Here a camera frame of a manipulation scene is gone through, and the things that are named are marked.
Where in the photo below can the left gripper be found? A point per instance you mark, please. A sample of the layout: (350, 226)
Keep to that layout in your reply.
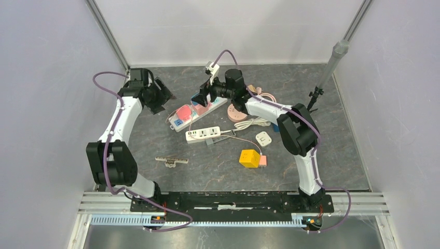
(162, 99)

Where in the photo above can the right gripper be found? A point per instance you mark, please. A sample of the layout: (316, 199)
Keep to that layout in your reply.
(204, 90)

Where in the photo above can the pink square plug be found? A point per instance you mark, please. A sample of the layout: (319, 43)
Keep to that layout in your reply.
(199, 109)

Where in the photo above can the long white power strip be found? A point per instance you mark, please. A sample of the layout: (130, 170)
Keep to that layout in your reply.
(178, 125)

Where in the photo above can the tan wooden cube plug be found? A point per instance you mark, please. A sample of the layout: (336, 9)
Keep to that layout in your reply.
(252, 89)

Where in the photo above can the white square plug adapter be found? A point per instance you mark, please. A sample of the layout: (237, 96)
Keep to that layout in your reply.
(263, 139)

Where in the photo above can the yellow cube socket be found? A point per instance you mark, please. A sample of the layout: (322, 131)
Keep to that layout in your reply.
(249, 158)

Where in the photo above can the small pink charger plug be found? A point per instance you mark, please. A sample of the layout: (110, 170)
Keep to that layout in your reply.
(263, 161)

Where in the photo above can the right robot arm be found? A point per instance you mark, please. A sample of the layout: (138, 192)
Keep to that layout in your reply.
(298, 131)

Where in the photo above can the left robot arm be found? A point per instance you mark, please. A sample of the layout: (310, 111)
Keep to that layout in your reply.
(111, 162)

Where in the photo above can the pink round socket base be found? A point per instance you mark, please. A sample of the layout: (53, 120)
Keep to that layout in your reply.
(234, 115)

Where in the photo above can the small white power strip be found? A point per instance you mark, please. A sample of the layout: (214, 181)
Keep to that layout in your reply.
(199, 135)

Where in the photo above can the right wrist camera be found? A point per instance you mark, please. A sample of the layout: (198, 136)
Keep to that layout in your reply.
(212, 70)

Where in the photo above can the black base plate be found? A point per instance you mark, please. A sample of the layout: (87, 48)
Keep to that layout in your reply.
(238, 206)

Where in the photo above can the white cable duct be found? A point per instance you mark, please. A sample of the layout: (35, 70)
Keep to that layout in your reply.
(159, 222)

